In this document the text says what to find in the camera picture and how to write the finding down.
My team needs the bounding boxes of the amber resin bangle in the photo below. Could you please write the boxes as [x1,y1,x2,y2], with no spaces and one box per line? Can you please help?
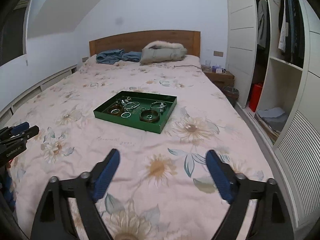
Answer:
[107,105,124,116]

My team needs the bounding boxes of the silver chain necklace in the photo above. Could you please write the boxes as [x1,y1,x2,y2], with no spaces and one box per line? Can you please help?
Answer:
[122,101,141,111]

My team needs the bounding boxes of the dark brown wooden bangle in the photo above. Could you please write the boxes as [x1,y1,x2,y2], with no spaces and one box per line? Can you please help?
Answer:
[139,109,160,123]

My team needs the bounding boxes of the dark beaded bracelet with tassel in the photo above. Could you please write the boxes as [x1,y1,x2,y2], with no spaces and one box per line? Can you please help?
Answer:
[114,96,132,106]

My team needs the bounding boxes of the thin silver bangle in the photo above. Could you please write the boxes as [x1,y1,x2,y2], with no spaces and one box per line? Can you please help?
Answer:
[150,101,167,112]

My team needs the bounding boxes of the green jewelry tray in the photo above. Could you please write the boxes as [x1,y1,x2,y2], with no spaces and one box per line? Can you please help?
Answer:
[93,90,177,134]

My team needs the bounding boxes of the floral pink bedspread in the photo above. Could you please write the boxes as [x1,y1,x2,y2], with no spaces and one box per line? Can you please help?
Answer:
[8,56,272,239]

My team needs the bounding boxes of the folded clothes on shelf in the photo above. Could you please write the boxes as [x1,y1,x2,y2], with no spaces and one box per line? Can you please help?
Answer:
[254,107,289,142]

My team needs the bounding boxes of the red container in wardrobe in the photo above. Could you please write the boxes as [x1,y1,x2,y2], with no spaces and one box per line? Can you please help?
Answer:
[249,83,263,112]

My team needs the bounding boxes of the wooden nightstand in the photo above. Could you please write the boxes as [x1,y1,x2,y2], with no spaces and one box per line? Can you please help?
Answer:
[204,72,234,90]

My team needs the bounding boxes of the window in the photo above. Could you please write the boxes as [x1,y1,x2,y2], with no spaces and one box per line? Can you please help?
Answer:
[1,0,31,66]

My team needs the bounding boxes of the blue folded blanket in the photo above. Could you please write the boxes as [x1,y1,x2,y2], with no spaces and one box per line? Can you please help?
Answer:
[96,49,142,64]

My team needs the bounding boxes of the glass cup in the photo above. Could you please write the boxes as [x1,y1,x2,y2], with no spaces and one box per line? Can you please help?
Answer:
[205,60,211,68]

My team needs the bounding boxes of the grey fur-trimmed coat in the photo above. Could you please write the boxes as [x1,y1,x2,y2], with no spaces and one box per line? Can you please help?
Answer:
[140,41,188,64]

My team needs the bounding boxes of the wooden headboard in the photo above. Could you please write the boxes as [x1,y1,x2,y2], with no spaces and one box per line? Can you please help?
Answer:
[89,30,201,57]

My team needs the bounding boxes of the white wardrobe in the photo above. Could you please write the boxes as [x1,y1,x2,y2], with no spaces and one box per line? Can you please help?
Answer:
[227,0,319,229]

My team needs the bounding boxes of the hanging clothes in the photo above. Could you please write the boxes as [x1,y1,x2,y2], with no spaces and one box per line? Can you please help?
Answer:
[257,0,305,68]

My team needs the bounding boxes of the wire waste basket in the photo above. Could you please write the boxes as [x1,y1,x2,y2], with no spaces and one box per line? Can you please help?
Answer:
[222,86,239,107]

